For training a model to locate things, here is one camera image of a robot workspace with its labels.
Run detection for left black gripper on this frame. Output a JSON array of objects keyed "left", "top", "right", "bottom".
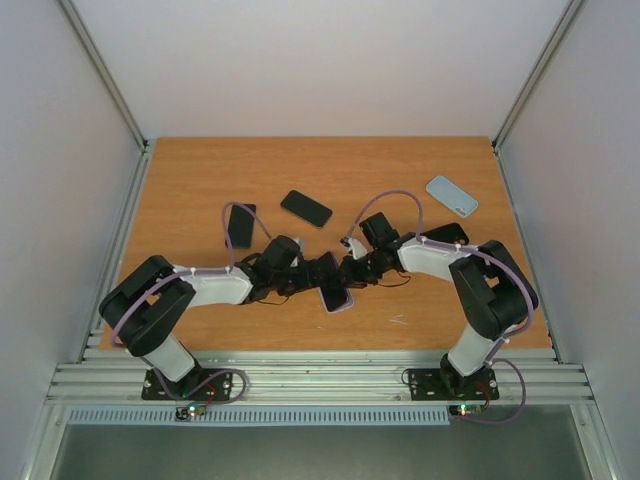
[{"left": 273, "top": 260, "right": 326, "bottom": 297}]

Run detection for lavender phone case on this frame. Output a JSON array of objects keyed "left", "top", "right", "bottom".
[{"left": 320, "top": 289, "right": 354, "bottom": 314}]

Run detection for black phone pink edge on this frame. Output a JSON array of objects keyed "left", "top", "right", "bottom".
[{"left": 317, "top": 252, "right": 346, "bottom": 290}]

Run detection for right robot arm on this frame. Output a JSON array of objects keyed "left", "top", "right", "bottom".
[{"left": 340, "top": 213, "right": 539, "bottom": 399}]

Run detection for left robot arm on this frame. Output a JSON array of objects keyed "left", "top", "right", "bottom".
[{"left": 98, "top": 235, "right": 335, "bottom": 400}]

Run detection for black phone far left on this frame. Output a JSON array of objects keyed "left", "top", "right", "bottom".
[{"left": 227, "top": 204, "right": 257, "bottom": 249}]

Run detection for black phone under stack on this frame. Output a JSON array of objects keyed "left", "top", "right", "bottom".
[{"left": 280, "top": 190, "right": 333, "bottom": 229}]

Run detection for black phone case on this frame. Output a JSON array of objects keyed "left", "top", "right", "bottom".
[{"left": 422, "top": 222, "right": 469, "bottom": 245}]

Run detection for light blue phone case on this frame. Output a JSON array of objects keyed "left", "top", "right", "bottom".
[{"left": 425, "top": 175, "right": 479, "bottom": 218}]

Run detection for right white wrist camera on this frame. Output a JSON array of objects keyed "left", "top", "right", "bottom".
[{"left": 340, "top": 237, "right": 368, "bottom": 260}]

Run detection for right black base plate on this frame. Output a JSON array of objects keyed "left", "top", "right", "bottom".
[{"left": 401, "top": 368, "right": 500, "bottom": 401}]

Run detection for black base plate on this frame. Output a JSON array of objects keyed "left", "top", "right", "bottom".
[
  {"left": 141, "top": 368, "right": 234, "bottom": 403},
  {"left": 401, "top": 368, "right": 500, "bottom": 401}
]

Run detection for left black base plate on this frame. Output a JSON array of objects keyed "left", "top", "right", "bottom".
[{"left": 141, "top": 368, "right": 234, "bottom": 403}]

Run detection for grey slotted cable duct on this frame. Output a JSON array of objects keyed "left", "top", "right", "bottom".
[{"left": 67, "top": 406, "right": 450, "bottom": 428}]

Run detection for left aluminium corner post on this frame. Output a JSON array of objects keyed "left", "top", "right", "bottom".
[{"left": 54, "top": 0, "right": 151, "bottom": 151}]

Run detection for aluminium corner post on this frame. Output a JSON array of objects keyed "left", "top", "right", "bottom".
[
  {"left": 491, "top": 0, "right": 587, "bottom": 156},
  {"left": 54, "top": 0, "right": 151, "bottom": 151}
]

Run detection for aluminium front frame rails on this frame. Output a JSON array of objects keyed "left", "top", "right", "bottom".
[{"left": 46, "top": 349, "right": 595, "bottom": 406}]

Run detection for right aluminium corner post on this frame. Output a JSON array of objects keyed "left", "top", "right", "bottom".
[{"left": 491, "top": 0, "right": 587, "bottom": 156}]

